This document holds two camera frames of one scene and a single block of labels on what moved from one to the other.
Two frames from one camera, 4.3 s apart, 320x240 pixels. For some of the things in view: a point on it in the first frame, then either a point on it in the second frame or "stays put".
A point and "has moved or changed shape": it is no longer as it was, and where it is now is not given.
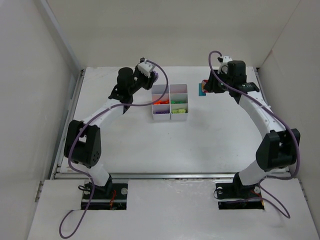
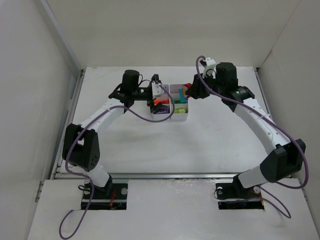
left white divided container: (161, 110) stays put
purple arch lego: (157, 75) has moved or changed shape
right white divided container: (178, 102) stays put
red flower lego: (203, 82) has moved or changed shape
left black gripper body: (149, 79) → (150, 94)
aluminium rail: (142, 175) stays put
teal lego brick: (200, 92) has moved or changed shape
